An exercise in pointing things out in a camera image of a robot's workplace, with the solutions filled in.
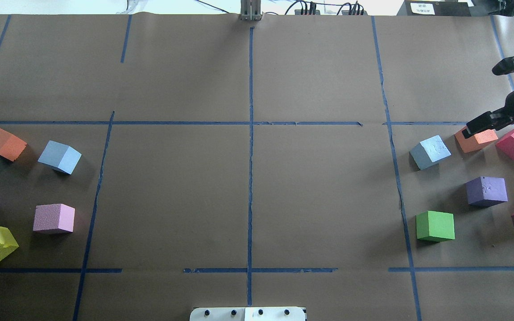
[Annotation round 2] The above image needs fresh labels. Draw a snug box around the right orange foam block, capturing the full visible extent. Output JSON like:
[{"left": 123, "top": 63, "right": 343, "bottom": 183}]
[{"left": 454, "top": 127, "right": 498, "bottom": 154}]

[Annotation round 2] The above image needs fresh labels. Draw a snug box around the right purple foam block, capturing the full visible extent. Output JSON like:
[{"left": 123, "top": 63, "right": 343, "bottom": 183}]
[{"left": 465, "top": 176, "right": 508, "bottom": 207}]

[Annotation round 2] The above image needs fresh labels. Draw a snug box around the green foam block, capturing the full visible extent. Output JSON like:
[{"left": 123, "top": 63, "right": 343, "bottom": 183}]
[{"left": 415, "top": 210, "right": 455, "bottom": 242}]

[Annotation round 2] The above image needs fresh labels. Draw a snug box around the black power box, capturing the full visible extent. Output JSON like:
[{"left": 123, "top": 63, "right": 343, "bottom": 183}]
[{"left": 396, "top": 0, "right": 471, "bottom": 16}]

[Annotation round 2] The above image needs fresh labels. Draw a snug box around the aluminium frame post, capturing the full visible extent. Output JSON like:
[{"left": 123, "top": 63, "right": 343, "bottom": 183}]
[{"left": 240, "top": 0, "right": 263, "bottom": 21}]

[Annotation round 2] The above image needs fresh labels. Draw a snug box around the white pedestal column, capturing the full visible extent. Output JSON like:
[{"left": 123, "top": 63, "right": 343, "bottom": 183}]
[{"left": 189, "top": 306, "right": 307, "bottom": 321}]

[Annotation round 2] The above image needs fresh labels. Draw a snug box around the light blue block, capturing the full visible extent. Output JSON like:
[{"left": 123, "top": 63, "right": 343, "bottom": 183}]
[
  {"left": 37, "top": 140, "right": 82, "bottom": 175},
  {"left": 410, "top": 136, "right": 451, "bottom": 170}
]

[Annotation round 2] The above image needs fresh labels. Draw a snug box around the left orange foam block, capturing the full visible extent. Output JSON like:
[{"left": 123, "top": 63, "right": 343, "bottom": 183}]
[{"left": 0, "top": 128, "right": 27, "bottom": 162}]

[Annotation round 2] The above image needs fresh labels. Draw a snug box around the orange foam block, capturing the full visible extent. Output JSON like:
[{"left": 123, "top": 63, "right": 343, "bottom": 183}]
[
  {"left": 454, "top": 127, "right": 498, "bottom": 154},
  {"left": 0, "top": 128, "right": 27, "bottom": 162}
]

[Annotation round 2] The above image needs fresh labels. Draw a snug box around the pink foam block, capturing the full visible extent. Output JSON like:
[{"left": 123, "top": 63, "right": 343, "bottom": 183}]
[{"left": 33, "top": 204, "right": 75, "bottom": 234}]

